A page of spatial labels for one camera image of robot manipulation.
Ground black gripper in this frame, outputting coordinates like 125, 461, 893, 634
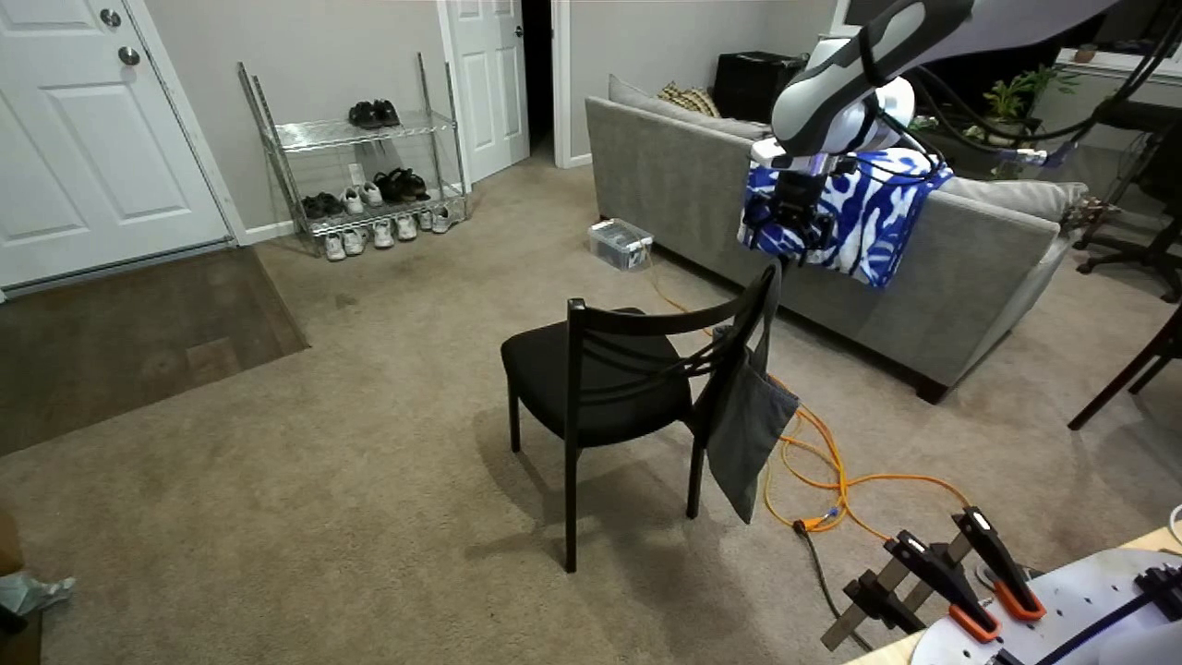
758, 165, 829, 271

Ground grey tote bag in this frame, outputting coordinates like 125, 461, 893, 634
702, 261, 806, 528

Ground black wooden chair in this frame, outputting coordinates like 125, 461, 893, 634
494, 261, 785, 578

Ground black office chair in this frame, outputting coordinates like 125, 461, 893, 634
1074, 96, 1182, 307

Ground dark wooden chair leg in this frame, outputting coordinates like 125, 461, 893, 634
1069, 307, 1182, 435

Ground blue white patterned blanket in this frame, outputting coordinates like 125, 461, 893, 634
737, 142, 958, 297

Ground black speaker box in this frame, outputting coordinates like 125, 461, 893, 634
710, 48, 806, 126

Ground clear plastic storage box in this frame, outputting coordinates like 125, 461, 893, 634
588, 214, 657, 272

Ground striped cushion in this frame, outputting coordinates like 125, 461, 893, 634
653, 83, 724, 121

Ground grey fabric sofa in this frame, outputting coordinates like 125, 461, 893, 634
584, 76, 1094, 401

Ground green houseplant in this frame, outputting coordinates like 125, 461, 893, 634
983, 67, 1074, 132

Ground white interior door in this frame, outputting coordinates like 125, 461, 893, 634
441, 0, 533, 186

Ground black orange bar clamp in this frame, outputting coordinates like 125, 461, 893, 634
952, 504, 1048, 626
882, 528, 1006, 645

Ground white desk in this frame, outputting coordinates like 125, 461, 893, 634
1055, 39, 1182, 89

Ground white high-top sneaker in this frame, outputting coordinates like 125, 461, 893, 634
343, 163, 384, 214

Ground grey robot mounting plate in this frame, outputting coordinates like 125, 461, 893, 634
909, 544, 1182, 665

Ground brown door mat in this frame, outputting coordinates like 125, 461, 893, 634
0, 245, 312, 457

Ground white six-panel entry door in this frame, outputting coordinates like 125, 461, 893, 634
0, 0, 237, 292

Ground crumpled grey wrap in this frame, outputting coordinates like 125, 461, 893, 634
0, 570, 79, 622

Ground orange extension cord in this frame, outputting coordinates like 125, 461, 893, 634
642, 272, 977, 548

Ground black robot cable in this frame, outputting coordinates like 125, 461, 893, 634
909, 0, 1182, 159

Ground black floor cable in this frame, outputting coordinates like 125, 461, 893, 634
793, 521, 863, 651

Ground silver wire shoe rack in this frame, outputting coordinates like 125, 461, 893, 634
234, 48, 474, 265

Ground black strap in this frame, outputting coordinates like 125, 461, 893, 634
1026, 578, 1182, 665

